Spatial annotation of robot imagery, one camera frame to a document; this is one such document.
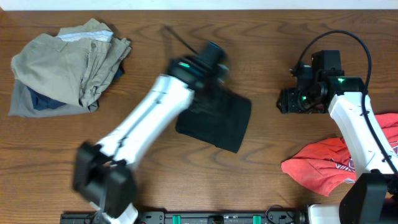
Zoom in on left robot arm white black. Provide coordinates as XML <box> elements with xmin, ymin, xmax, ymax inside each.
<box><xmin>72</xmin><ymin>41</ymin><xmax>228</xmax><ymax>223</ymax></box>

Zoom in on red printed t-shirt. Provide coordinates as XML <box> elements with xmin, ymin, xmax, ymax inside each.
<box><xmin>280</xmin><ymin>113</ymin><xmax>398</xmax><ymax>197</ymax></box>

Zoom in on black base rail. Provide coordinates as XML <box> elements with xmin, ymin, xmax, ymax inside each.
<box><xmin>60</xmin><ymin>205</ymin><xmax>309</xmax><ymax>224</ymax></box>

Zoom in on folded khaki pants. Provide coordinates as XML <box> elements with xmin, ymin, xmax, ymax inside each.
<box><xmin>11</xmin><ymin>19</ymin><xmax>131</xmax><ymax>108</ymax></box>

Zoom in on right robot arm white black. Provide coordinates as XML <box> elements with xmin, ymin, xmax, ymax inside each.
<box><xmin>277</xmin><ymin>50</ymin><xmax>397</xmax><ymax>223</ymax></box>

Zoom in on black polo shirt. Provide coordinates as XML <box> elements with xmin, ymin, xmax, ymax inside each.
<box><xmin>175</xmin><ymin>85</ymin><xmax>252</xmax><ymax>153</ymax></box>

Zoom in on folded navy garment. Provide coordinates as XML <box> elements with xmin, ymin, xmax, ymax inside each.
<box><xmin>27</xmin><ymin>65</ymin><xmax>124</xmax><ymax>111</ymax></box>

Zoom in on folded grey garment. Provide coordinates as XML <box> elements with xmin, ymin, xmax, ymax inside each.
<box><xmin>9</xmin><ymin>80</ymin><xmax>99</xmax><ymax>118</ymax></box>

